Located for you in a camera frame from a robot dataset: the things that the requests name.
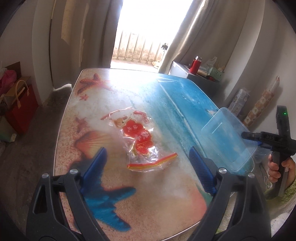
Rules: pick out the red printed plastic bag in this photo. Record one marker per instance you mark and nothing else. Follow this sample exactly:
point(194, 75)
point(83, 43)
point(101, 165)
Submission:
point(141, 140)

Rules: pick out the toilet paper roll pack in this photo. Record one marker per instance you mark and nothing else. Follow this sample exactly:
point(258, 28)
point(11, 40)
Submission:
point(239, 101)

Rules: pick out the beach print folding table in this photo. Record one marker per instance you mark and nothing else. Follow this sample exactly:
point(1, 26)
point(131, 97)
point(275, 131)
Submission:
point(146, 188)

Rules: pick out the dark grey cabinet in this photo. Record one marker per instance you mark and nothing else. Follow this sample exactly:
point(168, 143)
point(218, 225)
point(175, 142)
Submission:
point(208, 86)

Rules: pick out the green fluffy sleeve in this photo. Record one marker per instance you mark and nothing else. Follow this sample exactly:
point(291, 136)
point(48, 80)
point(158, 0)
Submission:
point(279, 201)

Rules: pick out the person's right hand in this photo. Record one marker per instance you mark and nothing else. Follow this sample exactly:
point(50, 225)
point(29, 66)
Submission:
point(274, 174)

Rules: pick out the red thermos flask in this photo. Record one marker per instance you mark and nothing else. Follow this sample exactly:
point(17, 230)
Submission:
point(195, 65)

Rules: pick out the green plastic storage basket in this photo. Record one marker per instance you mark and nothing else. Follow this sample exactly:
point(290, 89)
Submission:
point(215, 74)

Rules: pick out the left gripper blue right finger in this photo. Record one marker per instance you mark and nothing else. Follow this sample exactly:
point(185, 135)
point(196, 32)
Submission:
point(203, 172)

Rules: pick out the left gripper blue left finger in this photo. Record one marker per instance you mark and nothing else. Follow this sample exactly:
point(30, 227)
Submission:
point(91, 179)

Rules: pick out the red gift bag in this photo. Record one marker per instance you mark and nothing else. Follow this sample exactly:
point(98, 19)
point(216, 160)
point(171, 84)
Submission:
point(22, 110)

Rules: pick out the beige curtain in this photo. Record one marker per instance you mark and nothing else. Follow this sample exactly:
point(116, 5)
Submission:
point(209, 29)

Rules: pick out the clear plastic food container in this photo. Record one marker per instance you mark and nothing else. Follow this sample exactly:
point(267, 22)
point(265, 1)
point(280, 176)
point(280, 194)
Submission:
point(224, 144)

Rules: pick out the white plastic bag on cabinet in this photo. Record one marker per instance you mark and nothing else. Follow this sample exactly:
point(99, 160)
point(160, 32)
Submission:
point(210, 63)

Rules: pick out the cardboard box with pink bag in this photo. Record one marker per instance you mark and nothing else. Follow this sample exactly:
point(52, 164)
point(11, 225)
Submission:
point(10, 75)

